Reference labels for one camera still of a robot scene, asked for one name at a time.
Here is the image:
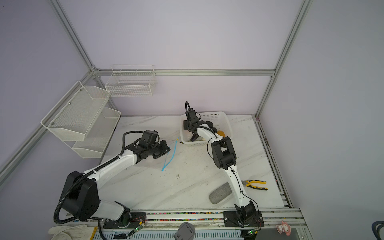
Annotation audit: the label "white wire wall basket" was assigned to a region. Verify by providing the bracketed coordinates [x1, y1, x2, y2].
[105, 65, 157, 97]

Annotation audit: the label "dark purple toy eggplant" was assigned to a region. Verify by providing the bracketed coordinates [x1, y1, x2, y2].
[190, 133, 200, 142]

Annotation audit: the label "yellow-brown toy potato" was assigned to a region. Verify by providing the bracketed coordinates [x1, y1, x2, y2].
[217, 130, 226, 138]

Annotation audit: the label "clear zip bag blue zipper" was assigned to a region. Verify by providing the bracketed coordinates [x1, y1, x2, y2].
[161, 136, 181, 172]

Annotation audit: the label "white plastic perforated basket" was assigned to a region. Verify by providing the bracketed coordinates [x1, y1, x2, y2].
[179, 111, 234, 148]

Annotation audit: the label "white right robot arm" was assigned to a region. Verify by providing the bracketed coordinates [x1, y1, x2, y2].
[183, 102, 259, 227]

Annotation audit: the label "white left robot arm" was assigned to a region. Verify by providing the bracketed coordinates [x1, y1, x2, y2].
[53, 131, 171, 228]

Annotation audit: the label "grey plastic device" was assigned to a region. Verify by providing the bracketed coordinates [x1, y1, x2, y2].
[174, 222, 195, 240]

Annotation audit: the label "yellow handled pliers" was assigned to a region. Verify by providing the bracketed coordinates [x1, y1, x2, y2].
[242, 180, 268, 191]

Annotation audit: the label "pink plush toy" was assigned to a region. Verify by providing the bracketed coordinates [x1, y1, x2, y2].
[276, 221, 292, 236]

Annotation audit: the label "aluminium rail base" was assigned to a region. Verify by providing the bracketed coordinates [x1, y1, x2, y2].
[59, 207, 307, 232]

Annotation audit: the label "white mesh two-tier shelf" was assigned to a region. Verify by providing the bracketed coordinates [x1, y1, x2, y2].
[41, 81, 121, 159]

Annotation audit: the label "grey oval stone pad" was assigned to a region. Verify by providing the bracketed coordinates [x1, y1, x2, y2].
[209, 182, 232, 205]

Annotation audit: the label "black toy avocado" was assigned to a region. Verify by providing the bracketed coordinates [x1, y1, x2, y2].
[206, 121, 218, 133]

